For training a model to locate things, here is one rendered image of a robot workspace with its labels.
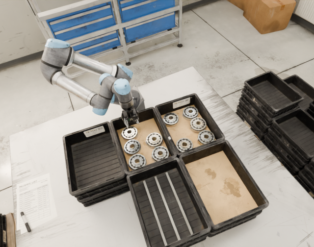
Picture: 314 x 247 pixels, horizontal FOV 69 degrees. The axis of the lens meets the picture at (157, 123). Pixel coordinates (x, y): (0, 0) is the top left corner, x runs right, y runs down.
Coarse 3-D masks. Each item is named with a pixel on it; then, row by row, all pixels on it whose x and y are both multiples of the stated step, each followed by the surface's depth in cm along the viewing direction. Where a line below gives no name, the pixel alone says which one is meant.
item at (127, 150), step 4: (132, 140) 142; (136, 140) 142; (128, 144) 140; (136, 144) 140; (124, 148) 139; (128, 148) 138; (136, 148) 138; (128, 152) 137; (132, 152) 137; (136, 152) 137
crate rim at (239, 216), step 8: (216, 144) 128; (192, 152) 127; (240, 160) 121; (184, 168) 120; (248, 176) 115; (192, 184) 115; (256, 184) 112; (200, 200) 110; (264, 200) 107; (256, 208) 106; (264, 208) 107; (208, 216) 105; (240, 216) 104; (216, 224) 103; (224, 224) 103
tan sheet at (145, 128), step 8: (152, 120) 154; (136, 128) 151; (144, 128) 150; (152, 128) 150; (120, 136) 148; (144, 136) 147; (144, 144) 143; (144, 152) 140; (128, 160) 137; (152, 160) 136
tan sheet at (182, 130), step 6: (180, 114) 155; (198, 114) 154; (180, 120) 152; (186, 120) 152; (174, 126) 150; (180, 126) 149; (186, 126) 149; (174, 132) 147; (180, 132) 146; (186, 132) 146; (192, 132) 146; (174, 138) 144; (180, 138) 144; (192, 138) 143; (198, 144) 140
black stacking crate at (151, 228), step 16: (176, 160) 125; (144, 176) 126; (160, 176) 130; (176, 176) 129; (144, 192) 125; (176, 192) 123; (144, 208) 120; (160, 208) 119; (176, 208) 118; (192, 208) 118; (144, 224) 113; (160, 224) 114; (176, 224) 114; (192, 224) 113; (160, 240) 110; (176, 240) 109; (192, 240) 109
